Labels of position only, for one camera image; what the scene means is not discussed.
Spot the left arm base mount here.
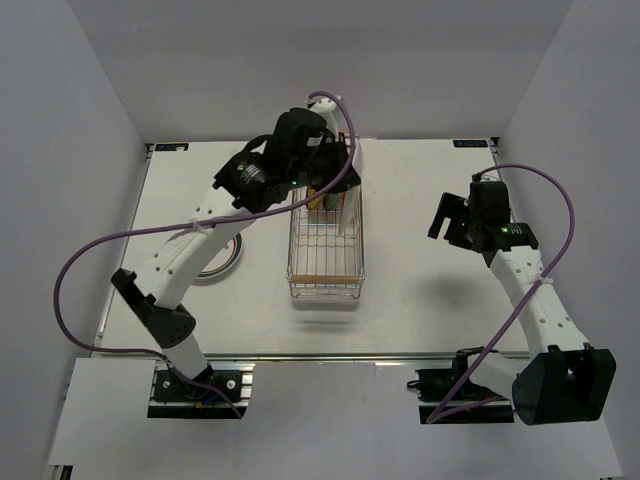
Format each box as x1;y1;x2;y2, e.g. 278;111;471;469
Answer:
147;363;254;420

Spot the yellow patterned plate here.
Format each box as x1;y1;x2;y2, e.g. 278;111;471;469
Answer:
306;187;330;211

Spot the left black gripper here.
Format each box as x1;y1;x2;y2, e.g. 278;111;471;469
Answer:
290;132;361;194

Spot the white plate red lettering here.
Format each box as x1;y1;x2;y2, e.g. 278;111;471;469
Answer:
193;270;236;285

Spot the plain white plate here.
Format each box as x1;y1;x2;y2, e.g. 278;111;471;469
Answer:
338;140;364;235

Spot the white plate teal rim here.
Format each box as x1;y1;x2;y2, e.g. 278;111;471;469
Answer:
196;233;244;280

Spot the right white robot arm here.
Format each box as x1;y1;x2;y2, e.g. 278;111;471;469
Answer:
428;179;616;425

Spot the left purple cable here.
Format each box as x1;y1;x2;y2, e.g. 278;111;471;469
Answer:
54;90;358;420

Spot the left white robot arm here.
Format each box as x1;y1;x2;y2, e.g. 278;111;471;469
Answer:
112;95;360;399

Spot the metal wire dish rack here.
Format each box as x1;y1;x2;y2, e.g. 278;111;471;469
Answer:
286;188;365;303

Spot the blue table label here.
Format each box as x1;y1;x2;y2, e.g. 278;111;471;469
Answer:
154;143;189;152
452;139;489;148

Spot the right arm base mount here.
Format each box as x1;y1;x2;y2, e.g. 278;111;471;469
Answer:
406;347;515;425

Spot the right blue table label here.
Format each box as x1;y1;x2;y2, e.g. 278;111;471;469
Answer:
452;139;489;148

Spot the left blue table label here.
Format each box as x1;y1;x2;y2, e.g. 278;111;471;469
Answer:
154;143;189;152

